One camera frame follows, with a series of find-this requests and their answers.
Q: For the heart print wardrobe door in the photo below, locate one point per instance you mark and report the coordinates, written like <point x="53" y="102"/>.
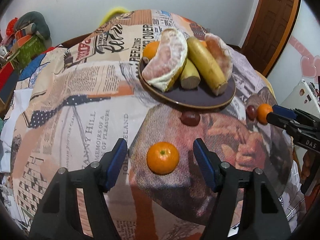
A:
<point x="308" y="42"/>

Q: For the small tangerine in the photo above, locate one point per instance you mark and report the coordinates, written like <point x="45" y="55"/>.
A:
<point x="263" y="112"/>
<point x="163" y="158"/>

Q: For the grey blue box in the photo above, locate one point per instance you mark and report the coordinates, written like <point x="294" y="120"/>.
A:
<point x="8" y="90"/>

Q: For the wooden door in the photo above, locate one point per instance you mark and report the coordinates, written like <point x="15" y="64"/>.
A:
<point x="275" y="17"/>

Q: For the red plastic bag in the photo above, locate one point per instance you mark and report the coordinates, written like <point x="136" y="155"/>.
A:
<point x="11" y="25"/>

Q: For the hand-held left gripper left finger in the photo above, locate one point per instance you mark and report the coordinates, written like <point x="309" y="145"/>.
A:
<point x="116" y="165"/>

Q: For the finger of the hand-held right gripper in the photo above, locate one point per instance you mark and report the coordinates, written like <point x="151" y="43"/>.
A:
<point x="277" y="121"/>
<point x="282" y="110"/>

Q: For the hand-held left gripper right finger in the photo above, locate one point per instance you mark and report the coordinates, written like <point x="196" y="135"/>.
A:
<point x="203" y="162"/>

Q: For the large orange with sticker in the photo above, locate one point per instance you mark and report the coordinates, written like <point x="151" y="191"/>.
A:
<point x="203" y="44"/>

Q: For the purple plate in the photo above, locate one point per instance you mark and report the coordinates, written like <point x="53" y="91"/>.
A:
<point x="200" y="97"/>

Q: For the short banana piece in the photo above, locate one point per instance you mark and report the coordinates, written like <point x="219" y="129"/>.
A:
<point x="190" y="76"/>

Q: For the long banana piece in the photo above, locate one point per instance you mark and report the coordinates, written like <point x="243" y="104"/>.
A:
<point x="205" y="65"/>

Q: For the peeled pomelo segment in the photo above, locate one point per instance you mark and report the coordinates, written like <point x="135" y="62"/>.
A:
<point x="220" y="52"/>
<point x="165" y="57"/>

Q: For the blue patchwork cloth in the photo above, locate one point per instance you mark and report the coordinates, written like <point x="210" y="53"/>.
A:
<point x="31" y="63"/>

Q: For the newspaper print tablecloth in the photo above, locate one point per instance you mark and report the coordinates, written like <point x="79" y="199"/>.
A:
<point x="100" y="105"/>

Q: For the red jujube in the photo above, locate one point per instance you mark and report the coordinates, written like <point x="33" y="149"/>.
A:
<point x="190" y="118"/>
<point x="251" y="111"/>

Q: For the grey plush cushion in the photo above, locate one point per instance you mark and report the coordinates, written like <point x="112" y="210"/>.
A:
<point x="37" y="20"/>

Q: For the white sheet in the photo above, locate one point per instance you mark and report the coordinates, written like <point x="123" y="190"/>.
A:
<point x="13" y="130"/>

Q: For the white laptop with stickers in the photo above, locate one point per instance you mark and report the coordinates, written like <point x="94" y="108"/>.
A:
<point x="297" y="95"/>

